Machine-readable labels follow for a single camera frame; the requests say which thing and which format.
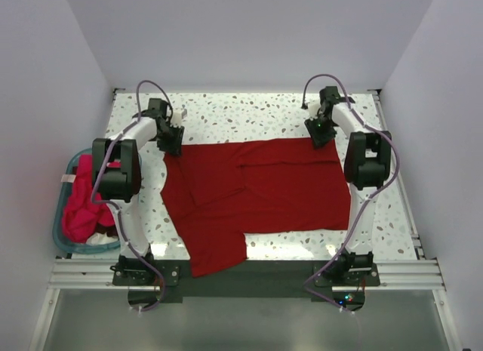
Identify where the pink t-shirt in basket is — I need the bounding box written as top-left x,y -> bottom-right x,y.
62,154 -> 118,244

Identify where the dark red t-shirt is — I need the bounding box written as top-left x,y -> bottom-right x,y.
161,138 -> 350,277

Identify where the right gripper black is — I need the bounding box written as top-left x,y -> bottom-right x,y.
305,113 -> 337,149

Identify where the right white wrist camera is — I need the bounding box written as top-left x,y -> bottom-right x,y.
307,101 -> 321,119

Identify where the teal plastic laundry basket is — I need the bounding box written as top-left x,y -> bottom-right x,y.
52,139 -> 141,254

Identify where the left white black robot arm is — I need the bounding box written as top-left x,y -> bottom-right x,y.
91,98 -> 187,285

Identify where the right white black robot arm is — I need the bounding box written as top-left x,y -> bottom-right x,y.
305,86 -> 392,285

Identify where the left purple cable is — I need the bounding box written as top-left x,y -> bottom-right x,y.
91,79 -> 178,313

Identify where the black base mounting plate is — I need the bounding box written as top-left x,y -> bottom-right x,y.
110,257 -> 381,310

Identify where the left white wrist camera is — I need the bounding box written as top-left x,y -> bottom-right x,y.
171,108 -> 188,128

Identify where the white cloth in basket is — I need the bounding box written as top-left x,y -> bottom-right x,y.
86,232 -> 118,246

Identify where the aluminium frame rail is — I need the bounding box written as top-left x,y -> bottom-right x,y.
48,259 -> 445,291

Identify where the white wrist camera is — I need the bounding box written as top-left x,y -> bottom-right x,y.
307,101 -> 321,119
171,108 -> 188,128

